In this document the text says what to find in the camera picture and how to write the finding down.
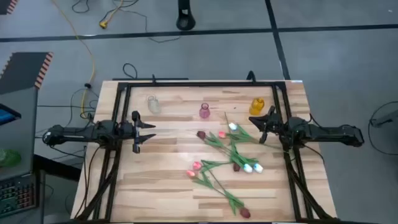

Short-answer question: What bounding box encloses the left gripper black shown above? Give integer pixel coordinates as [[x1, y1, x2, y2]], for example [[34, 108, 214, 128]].
[[119, 110, 157, 155]]

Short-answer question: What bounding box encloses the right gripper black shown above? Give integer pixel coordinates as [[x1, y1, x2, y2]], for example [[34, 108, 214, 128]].
[[248, 105, 290, 145]]

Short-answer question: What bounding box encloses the white blue artificial tulip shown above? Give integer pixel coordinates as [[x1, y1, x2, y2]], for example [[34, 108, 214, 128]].
[[231, 146, 264, 174], [228, 122, 282, 149], [229, 136, 253, 174]]

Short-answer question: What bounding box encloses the pink artificial tulip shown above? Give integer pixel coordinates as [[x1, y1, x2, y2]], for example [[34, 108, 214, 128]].
[[185, 169, 240, 206], [192, 159, 240, 172], [218, 131, 259, 166]]

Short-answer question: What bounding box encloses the dark red artificial tulip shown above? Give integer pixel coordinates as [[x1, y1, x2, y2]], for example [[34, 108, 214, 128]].
[[196, 130, 240, 162], [223, 111, 242, 173], [203, 167, 252, 220]]

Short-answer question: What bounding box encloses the yellow glass vase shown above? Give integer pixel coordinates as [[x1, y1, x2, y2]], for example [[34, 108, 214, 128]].
[[249, 97, 266, 116]]

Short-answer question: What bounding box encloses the clear glass vase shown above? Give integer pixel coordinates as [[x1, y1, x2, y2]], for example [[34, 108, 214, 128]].
[[146, 95, 162, 115]]

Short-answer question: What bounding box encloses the pink glass vase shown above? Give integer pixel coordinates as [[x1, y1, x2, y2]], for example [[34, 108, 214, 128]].
[[198, 102, 211, 119]]

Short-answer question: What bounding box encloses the thin black bar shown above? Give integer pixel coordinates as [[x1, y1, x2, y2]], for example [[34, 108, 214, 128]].
[[111, 77, 190, 82]]

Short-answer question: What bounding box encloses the black stand base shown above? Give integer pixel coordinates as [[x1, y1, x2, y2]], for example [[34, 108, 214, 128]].
[[175, 0, 197, 32]]

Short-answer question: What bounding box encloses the grey tripod leg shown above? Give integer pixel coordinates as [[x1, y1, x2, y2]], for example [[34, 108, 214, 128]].
[[371, 110, 398, 128]]

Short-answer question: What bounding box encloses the grey side desk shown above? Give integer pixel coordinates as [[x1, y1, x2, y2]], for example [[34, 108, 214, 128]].
[[0, 86, 39, 183]]

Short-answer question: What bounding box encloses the black mat orange striped edge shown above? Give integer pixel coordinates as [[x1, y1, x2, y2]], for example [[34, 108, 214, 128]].
[[0, 51, 55, 96], [0, 0, 19, 16]]

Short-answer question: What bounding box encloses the green translucent object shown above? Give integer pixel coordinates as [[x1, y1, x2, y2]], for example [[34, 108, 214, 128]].
[[0, 148, 22, 168]]

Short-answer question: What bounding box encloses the blue screen device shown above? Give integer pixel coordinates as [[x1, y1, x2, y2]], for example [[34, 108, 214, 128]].
[[0, 103, 22, 126]]

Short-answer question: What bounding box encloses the black keyboard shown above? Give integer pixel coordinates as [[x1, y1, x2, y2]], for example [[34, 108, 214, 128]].
[[0, 174, 39, 219]]

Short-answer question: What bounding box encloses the black cable loop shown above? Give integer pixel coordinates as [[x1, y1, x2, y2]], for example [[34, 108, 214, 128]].
[[123, 63, 138, 80]]

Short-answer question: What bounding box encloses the black metal table frame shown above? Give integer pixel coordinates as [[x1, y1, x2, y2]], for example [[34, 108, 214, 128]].
[[70, 79, 341, 224]]

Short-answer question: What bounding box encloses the long yellow cable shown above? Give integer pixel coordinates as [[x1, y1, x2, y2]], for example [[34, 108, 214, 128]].
[[50, 0, 96, 118]]

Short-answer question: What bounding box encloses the thin black floor cable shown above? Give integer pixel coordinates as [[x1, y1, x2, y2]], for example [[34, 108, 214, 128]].
[[72, 0, 91, 14], [368, 100, 398, 156], [105, 0, 182, 44]]

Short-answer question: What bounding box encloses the yellow plug with cable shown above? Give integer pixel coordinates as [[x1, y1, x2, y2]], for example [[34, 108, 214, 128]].
[[98, 0, 125, 30]]

